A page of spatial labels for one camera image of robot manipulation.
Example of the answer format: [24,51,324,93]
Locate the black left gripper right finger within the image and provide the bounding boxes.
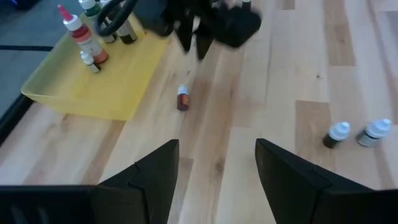
[254,138,376,224]

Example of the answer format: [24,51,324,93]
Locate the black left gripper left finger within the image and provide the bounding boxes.
[91,139,180,224]

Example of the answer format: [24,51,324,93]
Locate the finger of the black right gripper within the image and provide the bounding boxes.
[176,12,196,54]
[195,21,216,62]

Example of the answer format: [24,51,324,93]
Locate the black cap food coloring bottle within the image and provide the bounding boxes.
[116,17,139,45]

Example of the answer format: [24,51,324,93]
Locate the small orange label bottle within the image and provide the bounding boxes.
[176,84,190,112]

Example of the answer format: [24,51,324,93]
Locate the green food coloring bottle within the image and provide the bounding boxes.
[77,0,118,44]

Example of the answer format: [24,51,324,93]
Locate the small dark white-capped bottle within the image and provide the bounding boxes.
[80,50,102,74]
[355,118,392,148]
[322,121,351,149]

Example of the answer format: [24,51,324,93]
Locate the pink cap food coloring bottle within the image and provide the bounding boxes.
[57,4,109,65]

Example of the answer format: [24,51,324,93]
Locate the yellow plastic tray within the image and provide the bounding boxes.
[20,12,170,122]

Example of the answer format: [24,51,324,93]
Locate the black right camera cable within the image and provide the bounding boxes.
[94,0,140,37]

